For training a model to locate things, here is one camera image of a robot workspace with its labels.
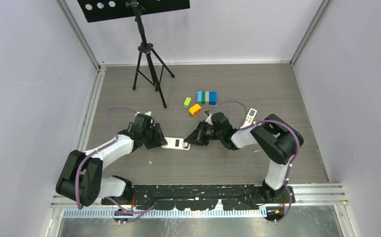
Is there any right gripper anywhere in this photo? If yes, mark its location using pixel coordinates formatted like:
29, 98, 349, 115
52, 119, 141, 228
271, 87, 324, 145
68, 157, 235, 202
185, 120, 224, 146

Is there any white remote with red keypad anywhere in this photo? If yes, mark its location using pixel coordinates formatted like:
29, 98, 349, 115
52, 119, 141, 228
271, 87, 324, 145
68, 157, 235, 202
161, 137, 190, 151

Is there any white air conditioner remote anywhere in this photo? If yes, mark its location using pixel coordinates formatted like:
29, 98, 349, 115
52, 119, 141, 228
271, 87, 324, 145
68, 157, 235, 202
240, 108, 257, 129

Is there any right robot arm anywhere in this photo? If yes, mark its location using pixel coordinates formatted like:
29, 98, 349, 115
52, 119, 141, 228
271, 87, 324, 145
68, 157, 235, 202
184, 112, 304, 203

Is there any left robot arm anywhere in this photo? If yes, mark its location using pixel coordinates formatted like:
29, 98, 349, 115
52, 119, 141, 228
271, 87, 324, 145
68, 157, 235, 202
55, 113, 167, 209

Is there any orange toy brick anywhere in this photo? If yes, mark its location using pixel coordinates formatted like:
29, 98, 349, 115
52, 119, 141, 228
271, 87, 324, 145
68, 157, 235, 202
189, 104, 202, 117

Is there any green toy brick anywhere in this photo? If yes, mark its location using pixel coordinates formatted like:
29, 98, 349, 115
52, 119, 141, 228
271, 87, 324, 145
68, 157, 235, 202
183, 97, 192, 108

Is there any blue green toy block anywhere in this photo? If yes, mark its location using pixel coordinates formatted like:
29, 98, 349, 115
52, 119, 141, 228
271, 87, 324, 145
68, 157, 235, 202
196, 91, 217, 105

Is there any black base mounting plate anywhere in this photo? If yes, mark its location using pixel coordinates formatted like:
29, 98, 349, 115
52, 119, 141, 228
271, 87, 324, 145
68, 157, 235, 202
100, 184, 297, 212

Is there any black tripod stand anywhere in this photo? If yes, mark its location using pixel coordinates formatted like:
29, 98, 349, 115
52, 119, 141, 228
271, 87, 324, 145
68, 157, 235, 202
125, 0, 175, 109

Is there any black perforated plate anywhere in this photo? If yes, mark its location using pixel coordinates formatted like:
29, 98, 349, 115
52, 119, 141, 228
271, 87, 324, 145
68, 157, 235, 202
77, 0, 190, 23

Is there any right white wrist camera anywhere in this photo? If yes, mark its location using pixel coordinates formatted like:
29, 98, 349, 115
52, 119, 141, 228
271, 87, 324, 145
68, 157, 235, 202
204, 111, 213, 125

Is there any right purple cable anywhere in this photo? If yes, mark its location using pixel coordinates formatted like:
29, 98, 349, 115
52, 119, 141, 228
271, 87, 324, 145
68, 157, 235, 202
205, 100, 302, 226

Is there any purple cable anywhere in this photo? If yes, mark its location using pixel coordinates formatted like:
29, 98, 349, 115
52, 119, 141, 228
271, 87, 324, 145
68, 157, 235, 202
75, 107, 158, 226
205, 100, 302, 226

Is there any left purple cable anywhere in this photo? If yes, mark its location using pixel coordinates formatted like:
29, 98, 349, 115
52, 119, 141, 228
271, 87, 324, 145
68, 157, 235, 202
75, 107, 158, 226

